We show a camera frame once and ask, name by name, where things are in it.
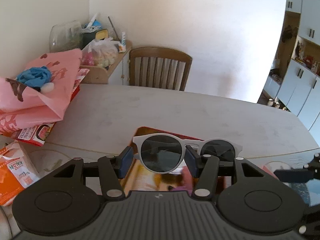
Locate white sunglasses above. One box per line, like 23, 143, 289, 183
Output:
132, 133, 242, 174

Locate blue patterned placemat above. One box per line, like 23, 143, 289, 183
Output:
249, 149, 320, 208

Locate red tin box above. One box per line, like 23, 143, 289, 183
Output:
121, 127, 242, 194

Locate large red gift box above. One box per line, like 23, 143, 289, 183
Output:
1, 68, 89, 146

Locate wooden sideboard cabinet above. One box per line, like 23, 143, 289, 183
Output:
79, 39, 133, 86

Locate pink paper bag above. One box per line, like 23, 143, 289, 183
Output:
1, 49, 82, 134

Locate orange white snack bag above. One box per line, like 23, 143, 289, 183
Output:
0, 141, 40, 206

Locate wooden chair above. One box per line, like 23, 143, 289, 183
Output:
129, 46, 193, 91

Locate white plastic bag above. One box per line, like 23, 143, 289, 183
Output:
81, 38, 119, 68

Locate blue cloth toy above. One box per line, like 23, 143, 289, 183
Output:
16, 66, 54, 94

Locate green yellow box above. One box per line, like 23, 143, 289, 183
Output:
82, 29, 108, 48

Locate glass bowl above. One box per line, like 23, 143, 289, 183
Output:
49, 21, 82, 53

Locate white wall cabinet unit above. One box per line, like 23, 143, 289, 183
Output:
263, 0, 319, 139

